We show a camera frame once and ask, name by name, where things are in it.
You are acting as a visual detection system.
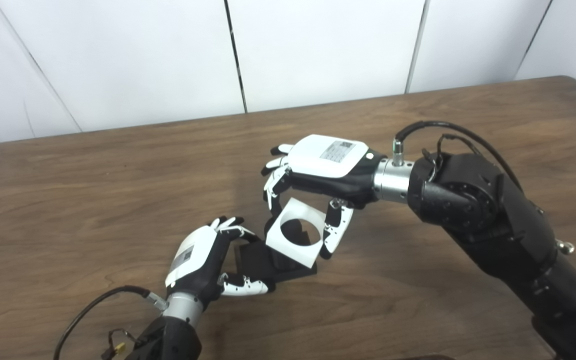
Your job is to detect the white square piece with hole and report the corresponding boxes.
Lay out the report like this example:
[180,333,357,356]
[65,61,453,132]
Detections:
[265,197,327,269]

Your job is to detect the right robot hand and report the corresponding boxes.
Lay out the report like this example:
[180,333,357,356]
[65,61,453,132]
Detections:
[260,134,386,260]

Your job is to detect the black peg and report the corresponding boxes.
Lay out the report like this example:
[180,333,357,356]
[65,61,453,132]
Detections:
[233,219,319,287]

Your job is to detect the thick black right wrist cable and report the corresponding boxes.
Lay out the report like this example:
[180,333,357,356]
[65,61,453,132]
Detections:
[392,120,524,193]

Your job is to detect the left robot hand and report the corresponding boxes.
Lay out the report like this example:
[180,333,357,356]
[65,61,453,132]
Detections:
[164,216,275,303]

